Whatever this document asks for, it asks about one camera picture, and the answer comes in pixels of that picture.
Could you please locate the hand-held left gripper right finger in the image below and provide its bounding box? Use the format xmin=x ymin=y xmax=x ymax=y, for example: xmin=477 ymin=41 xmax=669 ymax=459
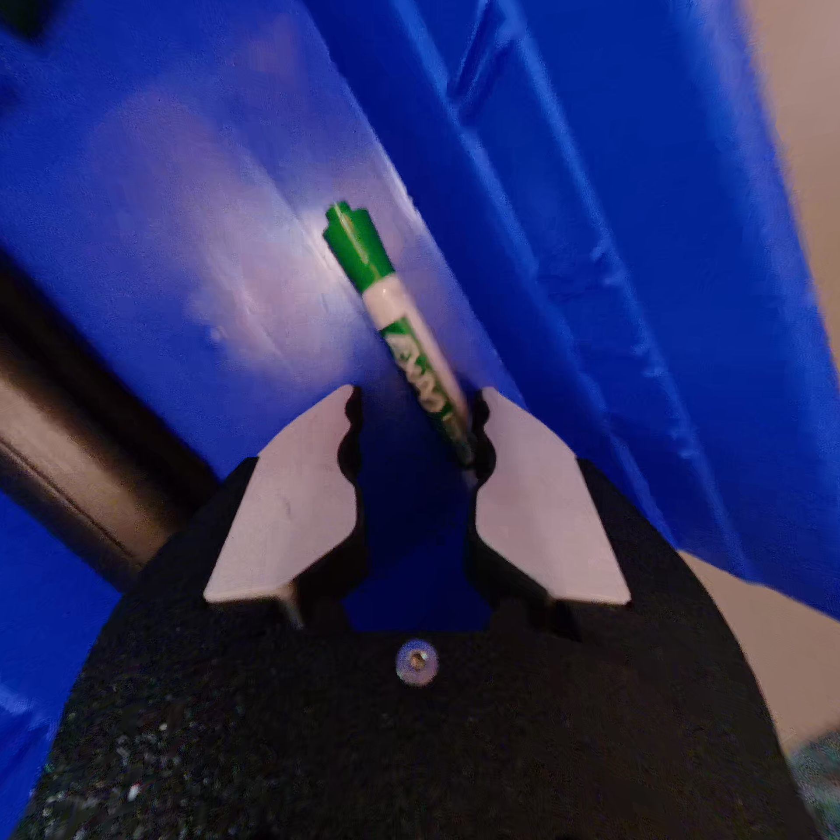
xmin=470 ymin=388 xmax=632 ymax=607

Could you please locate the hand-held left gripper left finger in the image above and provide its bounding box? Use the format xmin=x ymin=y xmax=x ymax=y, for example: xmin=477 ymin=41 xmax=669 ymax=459
xmin=204 ymin=385 xmax=366 ymax=607

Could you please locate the green marker pen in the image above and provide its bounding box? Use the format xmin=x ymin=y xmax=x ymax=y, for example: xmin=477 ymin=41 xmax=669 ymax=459
xmin=322 ymin=199 xmax=481 ymax=473

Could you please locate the grey desk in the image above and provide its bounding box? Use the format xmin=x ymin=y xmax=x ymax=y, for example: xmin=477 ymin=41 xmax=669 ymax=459
xmin=676 ymin=0 xmax=840 ymax=788

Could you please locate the blue plastic bin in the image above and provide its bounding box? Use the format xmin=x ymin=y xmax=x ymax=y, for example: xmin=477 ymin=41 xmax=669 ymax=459
xmin=0 ymin=0 xmax=840 ymax=840

